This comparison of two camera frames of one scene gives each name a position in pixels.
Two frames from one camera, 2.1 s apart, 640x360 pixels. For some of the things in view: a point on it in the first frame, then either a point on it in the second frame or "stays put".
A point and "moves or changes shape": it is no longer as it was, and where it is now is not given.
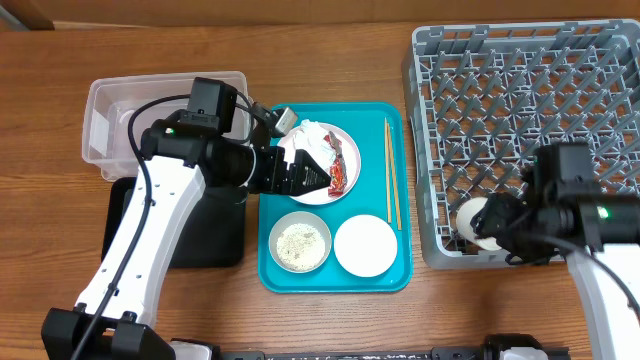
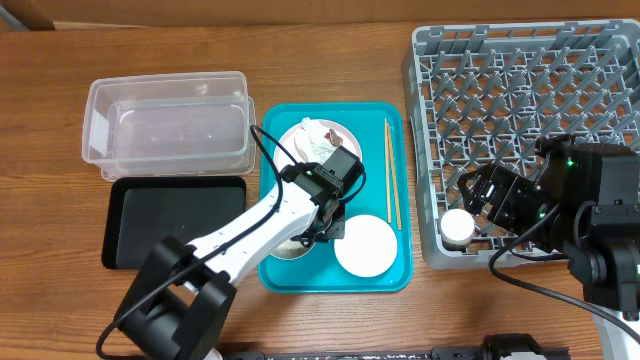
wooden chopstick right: [394, 180] stays put
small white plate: [365, 246] stays put
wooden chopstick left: [387, 173] stays put
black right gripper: [492, 223] to [509, 186]
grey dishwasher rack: [482, 98] stays put
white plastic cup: [464, 218] moves or changes shape
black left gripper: [275, 179] to [337, 227]
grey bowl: [299, 217] moves or changes shape
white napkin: [310, 137] stays put
